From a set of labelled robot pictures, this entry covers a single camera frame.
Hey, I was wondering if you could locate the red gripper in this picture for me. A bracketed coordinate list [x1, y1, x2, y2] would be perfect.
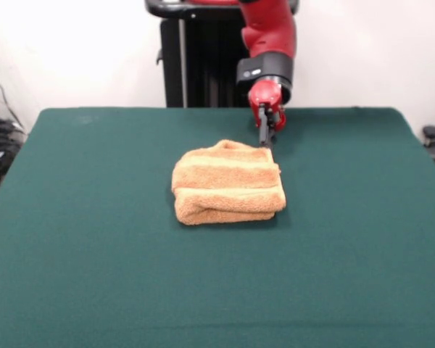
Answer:
[248, 80, 288, 154]

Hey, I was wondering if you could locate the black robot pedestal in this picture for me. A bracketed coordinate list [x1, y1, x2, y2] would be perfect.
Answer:
[144, 0, 299, 109]

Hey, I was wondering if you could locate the dark green table cloth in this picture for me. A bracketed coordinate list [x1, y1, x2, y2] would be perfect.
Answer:
[0, 106, 435, 348]

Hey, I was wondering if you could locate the orange terry towel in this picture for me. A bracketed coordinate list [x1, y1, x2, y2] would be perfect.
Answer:
[171, 139, 287, 227]

